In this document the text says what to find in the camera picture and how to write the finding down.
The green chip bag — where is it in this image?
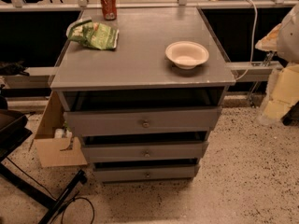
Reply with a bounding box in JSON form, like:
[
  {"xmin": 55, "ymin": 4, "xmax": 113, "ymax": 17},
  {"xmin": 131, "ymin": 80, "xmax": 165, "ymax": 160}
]
[{"xmin": 66, "ymin": 17, "xmax": 119, "ymax": 50}]

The grey middle drawer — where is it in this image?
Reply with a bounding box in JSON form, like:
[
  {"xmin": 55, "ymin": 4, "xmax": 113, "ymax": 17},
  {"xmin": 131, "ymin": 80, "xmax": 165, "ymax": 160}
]
[{"xmin": 82, "ymin": 141, "xmax": 208, "ymax": 163}]

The cardboard box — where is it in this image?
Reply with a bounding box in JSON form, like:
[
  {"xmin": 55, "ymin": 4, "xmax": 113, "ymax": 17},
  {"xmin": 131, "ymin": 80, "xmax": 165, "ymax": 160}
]
[{"xmin": 34, "ymin": 91, "xmax": 87, "ymax": 167}]

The black floor cable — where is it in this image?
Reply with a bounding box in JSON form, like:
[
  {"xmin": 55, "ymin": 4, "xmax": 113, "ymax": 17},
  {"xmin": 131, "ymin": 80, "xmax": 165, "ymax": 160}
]
[{"xmin": 6, "ymin": 157, "xmax": 95, "ymax": 224}]

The white paper bowl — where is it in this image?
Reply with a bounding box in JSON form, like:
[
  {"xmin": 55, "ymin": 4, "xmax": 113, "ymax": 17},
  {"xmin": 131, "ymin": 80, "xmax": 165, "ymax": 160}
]
[{"xmin": 165, "ymin": 41, "xmax": 209, "ymax": 69}]

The black chair base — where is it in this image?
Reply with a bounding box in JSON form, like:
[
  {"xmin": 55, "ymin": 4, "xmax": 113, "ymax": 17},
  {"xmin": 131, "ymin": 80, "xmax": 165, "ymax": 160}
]
[{"xmin": 0, "ymin": 100, "xmax": 87, "ymax": 224}]

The red soda can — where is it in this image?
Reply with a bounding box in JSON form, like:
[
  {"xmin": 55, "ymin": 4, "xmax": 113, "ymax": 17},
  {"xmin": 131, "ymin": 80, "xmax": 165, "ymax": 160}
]
[{"xmin": 101, "ymin": 0, "xmax": 117, "ymax": 21}]

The grey drawer cabinet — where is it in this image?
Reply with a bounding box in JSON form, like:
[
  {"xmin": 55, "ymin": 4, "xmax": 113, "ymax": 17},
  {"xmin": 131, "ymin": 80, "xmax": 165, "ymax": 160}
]
[{"xmin": 50, "ymin": 7, "xmax": 235, "ymax": 170}]

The grey drawer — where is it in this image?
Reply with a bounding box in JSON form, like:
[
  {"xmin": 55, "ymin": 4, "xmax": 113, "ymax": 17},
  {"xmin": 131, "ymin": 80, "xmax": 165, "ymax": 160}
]
[
  {"xmin": 64, "ymin": 106, "xmax": 221, "ymax": 136},
  {"xmin": 82, "ymin": 141, "xmax": 208, "ymax": 163},
  {"xmin": 93, "ymin": 165, "xmax": 199, "ymax": 183}
]

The metal frame rail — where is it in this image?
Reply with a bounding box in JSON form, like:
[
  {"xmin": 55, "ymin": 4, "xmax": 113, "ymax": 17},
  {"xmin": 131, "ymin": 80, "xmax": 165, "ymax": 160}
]
[{"xmin": 0, "ymin": 61, "xmax": 283, "ymax": 89}]

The grey top drawer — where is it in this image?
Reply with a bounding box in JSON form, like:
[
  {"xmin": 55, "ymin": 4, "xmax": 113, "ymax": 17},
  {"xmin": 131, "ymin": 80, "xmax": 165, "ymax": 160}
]
[{"xmin": 64, "ymin": 106, "xmax": 221, "ymax": 136}]

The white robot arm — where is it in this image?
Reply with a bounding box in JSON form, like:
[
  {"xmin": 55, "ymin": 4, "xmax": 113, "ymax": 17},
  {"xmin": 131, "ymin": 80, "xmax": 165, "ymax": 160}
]
[{"xmin": 255, "ymin": 4, "xmax": 299, "ymax": 124}]

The grey bottom drawer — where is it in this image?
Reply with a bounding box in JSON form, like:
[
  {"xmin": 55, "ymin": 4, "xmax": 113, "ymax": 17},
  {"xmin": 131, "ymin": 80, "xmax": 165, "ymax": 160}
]
[{"xmin": 93, "ymin": 165, "xmax": 199, "ymax": 183}]

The white cable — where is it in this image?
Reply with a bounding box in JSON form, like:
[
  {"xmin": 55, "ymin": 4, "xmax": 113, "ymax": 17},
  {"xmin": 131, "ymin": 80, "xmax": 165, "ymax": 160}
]
[{"xmin": 235, "ymin": 0, "xmax": 259, "ymax": 81}]

